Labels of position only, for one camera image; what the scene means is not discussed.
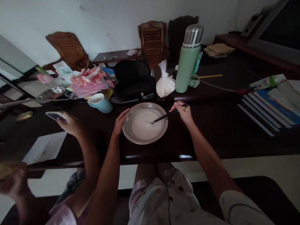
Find green and white packet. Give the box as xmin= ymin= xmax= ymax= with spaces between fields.
xmin=56 ymin=65 xmax=74 ymax=79

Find small green cup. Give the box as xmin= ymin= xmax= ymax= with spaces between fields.
xmin=189 ymin=74 xmax=200 ymax=88

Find stack of books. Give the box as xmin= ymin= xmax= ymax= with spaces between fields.
xmin=237 ymin=88 xmax=300 ymax=138

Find plastic bag of white flour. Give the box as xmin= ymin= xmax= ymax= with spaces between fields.
xmin=156 ymin=59 xmax=176 ymax=98

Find brown slatted wooden chair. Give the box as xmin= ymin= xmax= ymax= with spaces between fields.
xmin=137 ymin=20 xmax=170 ymax=70
xmin=43 ymin=32 xmax=93 ymax=75

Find pink plastic bag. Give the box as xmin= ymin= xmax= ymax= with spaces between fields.
xmin=70 ymin=79 xmax=106 ymax=99

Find person's left fingers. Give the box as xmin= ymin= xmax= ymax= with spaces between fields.
xmin=118 ymin=107 xmax=131 ymax=122

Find clear rod with red end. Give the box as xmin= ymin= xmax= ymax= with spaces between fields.
xmin=199 ymin=79 xmax=251 ymax=95

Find dark wooden cabinet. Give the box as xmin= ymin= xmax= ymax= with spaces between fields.
xmin=214 ymin=33 xmax=300 ymax=73

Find white paper sheet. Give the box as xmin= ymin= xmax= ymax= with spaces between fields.
xmin=22 ymin=131 xmax=68 ymax=164

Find yellow packet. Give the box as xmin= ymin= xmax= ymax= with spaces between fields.
xmin=16 ymin=111 xmax=34 ymax=121

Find black bag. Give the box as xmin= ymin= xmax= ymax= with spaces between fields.
xmin=110 ymin=60 xmax=157 ymax=104

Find shiny steel basin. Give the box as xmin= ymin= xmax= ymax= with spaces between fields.
xmin=36 ymin=85 xmax=68 ymax=101

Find pair of black chopsticks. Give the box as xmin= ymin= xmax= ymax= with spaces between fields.
xmin=153 ymin=104 xmax=190 ymax=124

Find brown paper envelopes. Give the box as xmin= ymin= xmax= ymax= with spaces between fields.
xmin=203 ymin=43 xmax=236 ymax=58

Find white batter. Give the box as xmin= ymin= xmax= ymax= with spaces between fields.
xmin=131 ymin=110 xmax=165 ymax=142

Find white smartphone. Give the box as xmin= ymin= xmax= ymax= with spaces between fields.
xmin=45 ymin=111 xmax=68 ymax=123

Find steel mixing bowl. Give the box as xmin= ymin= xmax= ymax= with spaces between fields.
xmin=122 ymin=102 xmax=169 ymax=145

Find grey television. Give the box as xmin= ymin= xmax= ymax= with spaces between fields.
xmin=246 ymin=0 xmax=300 ymax=65

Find raw meat pieces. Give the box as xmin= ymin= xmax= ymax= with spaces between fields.
xmin=70 ymin=66 xmax=107 ymax=86

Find pink plastic object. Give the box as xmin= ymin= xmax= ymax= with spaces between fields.
xmin=37 ymin=73 xmax=57 ymax=84

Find light blue mug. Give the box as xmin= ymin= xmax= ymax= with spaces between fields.
xmin=88 ymin=93 xmax=113 ymax=114

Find green and white carton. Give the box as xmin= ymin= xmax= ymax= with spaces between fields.
xmin=248 ymin=74 xmax=288 ymax=91

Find dark bench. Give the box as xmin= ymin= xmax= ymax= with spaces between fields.
xmin=192 ymin=176 xmax=300 ymax=225

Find person's right hand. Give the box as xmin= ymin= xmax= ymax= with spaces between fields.
xmin=169 ymin=101 xmax=195 ymax=126

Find person's legs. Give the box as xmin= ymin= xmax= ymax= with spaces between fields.
xmin=134 ymin=163 xmax=177 ymax=188

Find person's right fingers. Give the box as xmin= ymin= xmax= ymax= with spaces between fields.
xmin=169 ymin=101 xmax=189 ymax=115

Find grey speaker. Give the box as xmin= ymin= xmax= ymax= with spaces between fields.
xmin=241 ymin=13 xmax=263 ymax=37

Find green thermos flask steel cap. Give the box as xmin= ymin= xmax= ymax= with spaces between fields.
xmin=174 ymin=24 xmax=204 ymax=93

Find small dark side table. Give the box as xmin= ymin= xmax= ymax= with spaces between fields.
xmin=92 ymin=48 xmax=142 ymax=67

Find yellow round object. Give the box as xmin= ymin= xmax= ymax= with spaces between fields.
xmin=0 ymin=162 xmax=14 ymax=180

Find person's left hand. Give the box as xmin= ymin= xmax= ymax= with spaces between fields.
xmin=112 ymin=107 xmax=131 ymax=139

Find blue plate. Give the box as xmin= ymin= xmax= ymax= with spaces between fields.
xmin=101 ymin=67 xmax=116 ymax=77

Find dark wooden chair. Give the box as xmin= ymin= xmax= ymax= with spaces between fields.
xmin=168 ymin=15 xmax=200 ymax=68

